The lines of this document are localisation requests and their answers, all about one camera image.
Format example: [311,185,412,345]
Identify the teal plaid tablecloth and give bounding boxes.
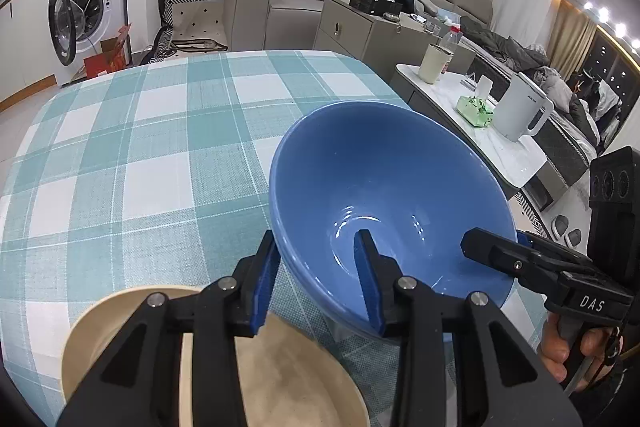
[1,51,399,426]

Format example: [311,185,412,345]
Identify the plastic water bottle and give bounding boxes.
[439,25,462,72]

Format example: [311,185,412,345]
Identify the white washing machine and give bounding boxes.
[44,0,128,87]

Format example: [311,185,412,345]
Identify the green tissue pack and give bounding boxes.
[456,95,494,128]

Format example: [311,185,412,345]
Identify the beige tumbler cup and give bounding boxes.
[418,43,452,83]

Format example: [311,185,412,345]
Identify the right hand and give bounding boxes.
[537,312,624,392]

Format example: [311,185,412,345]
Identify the white kitchen counter cabinets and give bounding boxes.
[1,0,55,110]

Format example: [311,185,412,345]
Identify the white marble coffee table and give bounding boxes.
[390,64,547,199]

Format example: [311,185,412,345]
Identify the red cardboard box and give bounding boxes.
[84,25,130,79]

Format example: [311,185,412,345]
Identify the beige round plate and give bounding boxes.
[61,285,369,426]

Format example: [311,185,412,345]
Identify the patterned black white rug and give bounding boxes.
[140,0,228,65]

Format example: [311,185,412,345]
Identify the white electric kettle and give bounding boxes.
[491,72,554,142]

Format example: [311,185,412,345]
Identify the black box on cabinet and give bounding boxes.
[349,0,402,16]

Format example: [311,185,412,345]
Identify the grey side cabinet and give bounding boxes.
[311,0,476,84]

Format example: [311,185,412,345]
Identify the large blue bowl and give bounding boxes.
[269,101,516,337]

